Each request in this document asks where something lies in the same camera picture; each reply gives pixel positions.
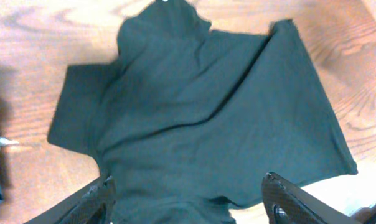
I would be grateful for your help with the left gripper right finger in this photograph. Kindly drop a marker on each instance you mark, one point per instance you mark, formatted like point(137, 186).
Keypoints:
point(285, 202)

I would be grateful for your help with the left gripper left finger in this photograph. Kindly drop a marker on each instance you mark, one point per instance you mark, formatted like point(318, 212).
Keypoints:
point(93, 204)

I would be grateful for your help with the black t-shirt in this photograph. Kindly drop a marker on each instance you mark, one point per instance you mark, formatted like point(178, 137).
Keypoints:
point(187, 120)

